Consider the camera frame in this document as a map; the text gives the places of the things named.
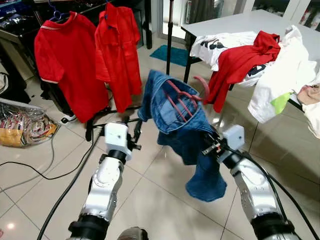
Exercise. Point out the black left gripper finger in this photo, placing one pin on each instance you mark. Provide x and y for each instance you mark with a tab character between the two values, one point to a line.
138	126

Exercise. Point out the blue denim garment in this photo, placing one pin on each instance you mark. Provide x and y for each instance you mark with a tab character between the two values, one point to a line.
195	145

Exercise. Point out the white shirt with green print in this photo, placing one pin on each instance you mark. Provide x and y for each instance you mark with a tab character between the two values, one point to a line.
285	70

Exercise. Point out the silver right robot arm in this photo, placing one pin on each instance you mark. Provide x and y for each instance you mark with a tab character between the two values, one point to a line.
257	195

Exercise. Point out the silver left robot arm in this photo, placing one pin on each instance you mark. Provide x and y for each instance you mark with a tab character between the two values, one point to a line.
102	190

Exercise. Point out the blue clothes hanger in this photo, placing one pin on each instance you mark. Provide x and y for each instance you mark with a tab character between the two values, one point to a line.
106	16

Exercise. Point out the purple clothes hanger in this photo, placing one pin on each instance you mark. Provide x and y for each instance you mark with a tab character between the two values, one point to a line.
57	16

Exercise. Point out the red collared shirt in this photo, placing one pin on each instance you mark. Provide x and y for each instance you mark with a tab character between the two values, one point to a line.
120	55

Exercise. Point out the blue floor mat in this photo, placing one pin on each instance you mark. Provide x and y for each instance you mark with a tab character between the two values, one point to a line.
167	55

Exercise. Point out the black table leg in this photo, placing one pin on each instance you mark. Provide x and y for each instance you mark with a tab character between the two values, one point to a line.
188	65

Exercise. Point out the large red garment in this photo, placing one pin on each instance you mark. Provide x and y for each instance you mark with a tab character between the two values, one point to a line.
70	65

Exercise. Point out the metal clothes rack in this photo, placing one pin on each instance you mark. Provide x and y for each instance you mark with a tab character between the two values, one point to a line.
170	40

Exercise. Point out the white long sleeve shirt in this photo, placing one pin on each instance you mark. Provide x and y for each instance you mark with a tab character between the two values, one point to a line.
314	120

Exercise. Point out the clear bag of hangers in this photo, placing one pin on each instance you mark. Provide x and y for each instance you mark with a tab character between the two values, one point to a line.
25	125

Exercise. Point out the white framed glass door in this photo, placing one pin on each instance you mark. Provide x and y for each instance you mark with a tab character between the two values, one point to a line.
177	15

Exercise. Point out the white glass door cabinet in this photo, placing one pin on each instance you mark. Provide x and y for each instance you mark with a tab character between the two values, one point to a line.
300	9

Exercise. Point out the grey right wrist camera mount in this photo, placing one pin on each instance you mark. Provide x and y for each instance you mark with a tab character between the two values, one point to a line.
232	137

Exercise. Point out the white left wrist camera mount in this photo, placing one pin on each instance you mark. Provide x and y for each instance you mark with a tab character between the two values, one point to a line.
116	136

